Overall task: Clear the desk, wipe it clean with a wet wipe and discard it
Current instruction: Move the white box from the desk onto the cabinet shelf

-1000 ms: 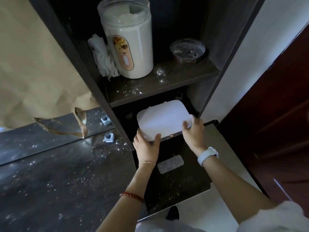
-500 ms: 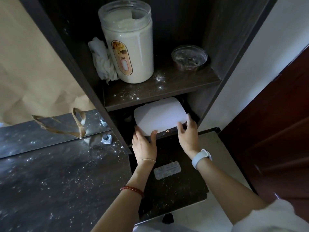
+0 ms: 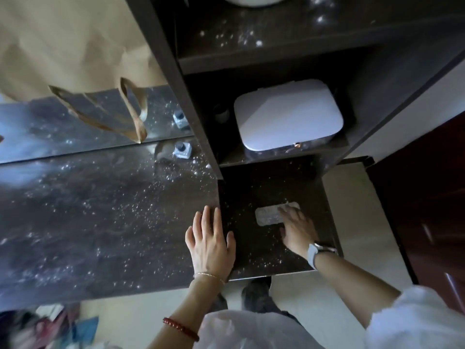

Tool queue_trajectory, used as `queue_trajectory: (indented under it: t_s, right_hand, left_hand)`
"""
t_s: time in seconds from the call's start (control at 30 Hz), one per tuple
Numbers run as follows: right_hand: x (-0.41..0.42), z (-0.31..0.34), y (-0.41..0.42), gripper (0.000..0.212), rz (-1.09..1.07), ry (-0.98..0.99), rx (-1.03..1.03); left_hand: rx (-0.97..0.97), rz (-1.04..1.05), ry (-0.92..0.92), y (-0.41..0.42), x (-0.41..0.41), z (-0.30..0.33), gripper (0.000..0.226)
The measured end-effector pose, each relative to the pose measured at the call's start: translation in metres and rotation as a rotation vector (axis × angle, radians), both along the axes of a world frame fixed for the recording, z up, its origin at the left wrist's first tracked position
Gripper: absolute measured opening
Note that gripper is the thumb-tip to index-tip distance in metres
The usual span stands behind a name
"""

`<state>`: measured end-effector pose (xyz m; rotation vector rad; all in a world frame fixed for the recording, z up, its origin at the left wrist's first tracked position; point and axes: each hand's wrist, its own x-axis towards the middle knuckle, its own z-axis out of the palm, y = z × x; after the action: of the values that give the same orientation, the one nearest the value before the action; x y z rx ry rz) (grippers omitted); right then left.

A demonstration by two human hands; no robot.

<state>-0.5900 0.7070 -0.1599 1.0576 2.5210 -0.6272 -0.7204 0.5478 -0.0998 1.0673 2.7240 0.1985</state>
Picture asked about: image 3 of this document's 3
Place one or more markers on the person's right hand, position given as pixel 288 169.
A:
pixel 301 232

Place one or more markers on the person's left hand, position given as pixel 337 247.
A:
pixel 209 250

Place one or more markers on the person's left little finger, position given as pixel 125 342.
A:
pixel 189 239

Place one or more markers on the person's left thumb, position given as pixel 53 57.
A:
pixel 231 244

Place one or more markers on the person's left middle finger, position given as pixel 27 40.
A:
pixel 207 221

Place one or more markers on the person's right thumb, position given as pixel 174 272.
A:
pixel 284 238

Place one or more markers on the person's right forearm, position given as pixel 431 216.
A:
pixel 358 279

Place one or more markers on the person's left forearm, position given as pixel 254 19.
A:
pixel 183 312

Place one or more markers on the smartwatch with pale band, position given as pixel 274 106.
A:
pixel 314 255

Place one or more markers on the dark shoe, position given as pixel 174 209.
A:
pixel 256 294

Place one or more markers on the small dark cup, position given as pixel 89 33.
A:
pixel 221 113

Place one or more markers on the white lidded plastic box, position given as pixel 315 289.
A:
pixel 287 114

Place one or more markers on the dark shelf unit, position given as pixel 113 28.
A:
pixel 196 87

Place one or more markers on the dark red wooden door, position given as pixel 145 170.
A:
pixel 428 199

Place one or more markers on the white shirt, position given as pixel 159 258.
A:
pixel 414 319

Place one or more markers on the pile of colourful clutter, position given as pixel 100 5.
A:
pixel 47 327

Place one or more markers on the brown paper bag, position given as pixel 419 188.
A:
pixel 72 43

